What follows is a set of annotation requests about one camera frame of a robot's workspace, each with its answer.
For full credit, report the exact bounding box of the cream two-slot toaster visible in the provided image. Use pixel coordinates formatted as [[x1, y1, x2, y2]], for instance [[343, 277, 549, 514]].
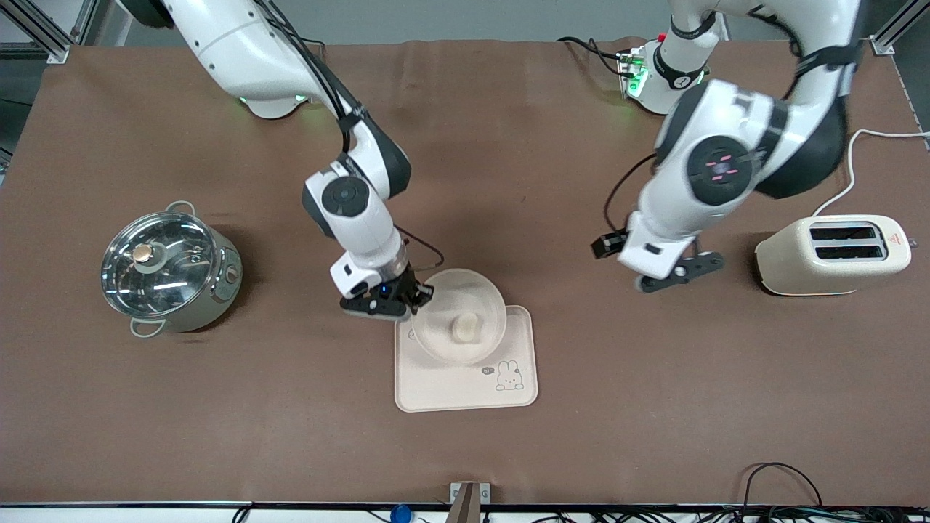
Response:
[[754, 214, 913, 296]]

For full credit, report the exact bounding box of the pale green electric pot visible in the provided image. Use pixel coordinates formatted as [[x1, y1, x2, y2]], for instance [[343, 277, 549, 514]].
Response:
[[100, 201, 244, 338]]

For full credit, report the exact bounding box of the glass pot lid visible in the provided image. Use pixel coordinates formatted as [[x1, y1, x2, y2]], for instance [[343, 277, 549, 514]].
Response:
[[100, 212, 219, 319]]

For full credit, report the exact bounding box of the black cable bundle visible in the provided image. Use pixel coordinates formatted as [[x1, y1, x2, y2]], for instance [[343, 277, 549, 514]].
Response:
[[501, 507, 930, 523]]

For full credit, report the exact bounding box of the white toaster power cable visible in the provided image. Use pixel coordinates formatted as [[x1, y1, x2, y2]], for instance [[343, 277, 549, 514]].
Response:
[[812, 129, 930, 217]]

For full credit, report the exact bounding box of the beige rabbit print tray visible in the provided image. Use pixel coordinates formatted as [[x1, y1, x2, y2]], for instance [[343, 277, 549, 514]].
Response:
[[395, 305, 539, 413]]

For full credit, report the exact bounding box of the black left base cable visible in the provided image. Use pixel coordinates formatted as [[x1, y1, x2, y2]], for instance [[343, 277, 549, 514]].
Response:
[[558, 36, 627, 73]]

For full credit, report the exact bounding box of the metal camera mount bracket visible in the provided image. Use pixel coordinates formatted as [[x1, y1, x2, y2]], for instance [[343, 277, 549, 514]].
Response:
[[449, 482, 491, 523]]

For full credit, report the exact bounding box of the aluminium frame profile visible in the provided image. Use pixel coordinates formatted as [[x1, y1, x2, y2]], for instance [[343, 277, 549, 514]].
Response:
[[868, 0, 930, 56], [0, 0, 99, 63]]

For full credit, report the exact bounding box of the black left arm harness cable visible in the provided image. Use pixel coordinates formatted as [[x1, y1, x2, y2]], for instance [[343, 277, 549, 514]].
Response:
[[603, 4, 807, 240]]

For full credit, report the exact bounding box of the brown table cover mat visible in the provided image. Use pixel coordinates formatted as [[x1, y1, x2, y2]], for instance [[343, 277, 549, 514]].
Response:
[[0, 36, 930, 507]]

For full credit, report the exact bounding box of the black looped cable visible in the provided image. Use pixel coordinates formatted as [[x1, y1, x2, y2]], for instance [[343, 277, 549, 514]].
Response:
[[740, 463, 824, 520]]

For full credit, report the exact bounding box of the cream round plate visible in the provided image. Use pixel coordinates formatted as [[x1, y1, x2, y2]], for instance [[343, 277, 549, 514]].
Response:
[[411, 269, 508, 366]]

